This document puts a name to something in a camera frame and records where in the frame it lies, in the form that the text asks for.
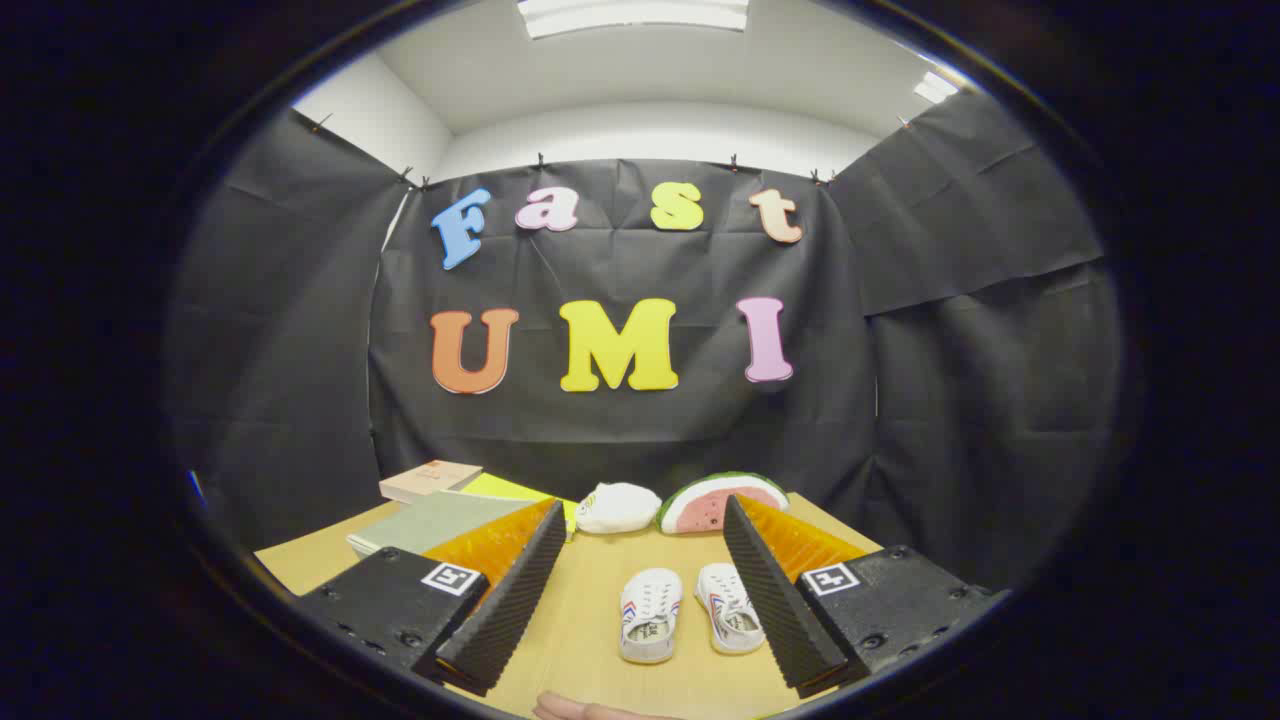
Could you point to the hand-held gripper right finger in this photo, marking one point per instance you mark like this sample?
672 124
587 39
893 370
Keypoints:
775 600

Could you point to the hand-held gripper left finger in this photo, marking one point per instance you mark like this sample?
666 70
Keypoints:
505 610

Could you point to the white canvas shoe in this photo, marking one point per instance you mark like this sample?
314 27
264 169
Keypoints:
650 615
730 608

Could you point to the grey-green fabric storage box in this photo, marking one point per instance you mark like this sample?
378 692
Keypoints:
430 525

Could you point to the watermelon slice plush toy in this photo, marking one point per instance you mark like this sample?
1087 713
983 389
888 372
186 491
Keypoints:
705 505

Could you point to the yellow book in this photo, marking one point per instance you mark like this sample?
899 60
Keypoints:
500 488

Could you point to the white plush toy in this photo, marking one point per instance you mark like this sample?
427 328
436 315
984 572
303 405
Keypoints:
618 508

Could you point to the beige paperback book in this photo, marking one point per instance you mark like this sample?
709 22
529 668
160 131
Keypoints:
425 480

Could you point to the small ceiling light panel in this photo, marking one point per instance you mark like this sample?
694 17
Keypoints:
935 87

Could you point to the long ceiling light panel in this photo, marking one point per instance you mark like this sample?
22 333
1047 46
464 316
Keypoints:
630 14

